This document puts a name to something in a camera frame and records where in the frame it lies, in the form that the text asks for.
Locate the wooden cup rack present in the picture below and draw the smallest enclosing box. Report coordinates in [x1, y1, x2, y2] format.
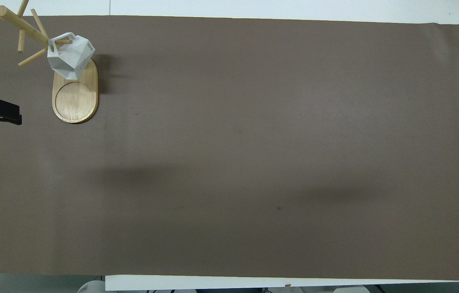
[0, 0, 99, 124]

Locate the white faceted cup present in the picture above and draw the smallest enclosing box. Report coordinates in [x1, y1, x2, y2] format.
[47, 33, 96, 80]

